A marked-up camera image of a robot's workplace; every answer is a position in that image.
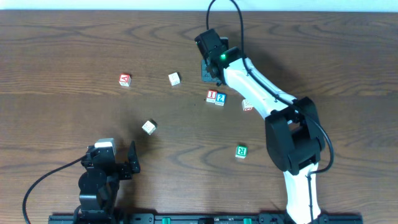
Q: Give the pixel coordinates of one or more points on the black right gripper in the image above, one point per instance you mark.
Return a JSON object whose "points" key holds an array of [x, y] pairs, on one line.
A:
{"points": [[207, 73]]}

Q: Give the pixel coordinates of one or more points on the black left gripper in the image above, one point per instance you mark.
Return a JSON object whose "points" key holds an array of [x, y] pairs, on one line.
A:
{"points": [[123, 169]]}

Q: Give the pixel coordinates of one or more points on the red letter I block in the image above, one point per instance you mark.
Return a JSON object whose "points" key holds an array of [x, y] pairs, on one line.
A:
{"points": [[211, 96]]}

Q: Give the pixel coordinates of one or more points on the blue number 2 block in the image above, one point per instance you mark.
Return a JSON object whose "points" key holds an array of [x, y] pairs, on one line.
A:
{"points": [[220, 99]]}

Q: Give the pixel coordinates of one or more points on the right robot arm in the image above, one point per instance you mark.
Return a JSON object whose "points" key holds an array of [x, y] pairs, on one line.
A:
{"points": [[294, 136]]}

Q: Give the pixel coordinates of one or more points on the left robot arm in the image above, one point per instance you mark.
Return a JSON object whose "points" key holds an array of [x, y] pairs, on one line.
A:
{"points": [[99, 185]]}

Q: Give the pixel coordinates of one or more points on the tilted plain wooden block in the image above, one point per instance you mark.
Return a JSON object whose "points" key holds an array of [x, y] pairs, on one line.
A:
{"points": [[149, 127]]}

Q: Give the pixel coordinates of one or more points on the plain wooden block top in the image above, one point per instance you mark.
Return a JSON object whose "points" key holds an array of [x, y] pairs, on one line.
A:
{"points": [[174, 78]]}

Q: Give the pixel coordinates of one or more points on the wooden block red side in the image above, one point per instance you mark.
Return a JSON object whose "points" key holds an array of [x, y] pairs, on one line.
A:
{"points": [[246, 105]]}

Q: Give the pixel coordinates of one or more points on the red letter A block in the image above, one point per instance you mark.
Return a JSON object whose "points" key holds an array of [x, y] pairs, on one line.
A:
{"points": [[125, 79]]}

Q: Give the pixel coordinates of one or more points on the green letter R block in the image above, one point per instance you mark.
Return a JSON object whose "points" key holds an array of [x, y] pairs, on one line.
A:
{"points": [[241, 152]]}

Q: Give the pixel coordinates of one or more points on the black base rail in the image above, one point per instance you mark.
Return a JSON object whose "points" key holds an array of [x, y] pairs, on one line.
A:
{"points": [[148, 218]]}

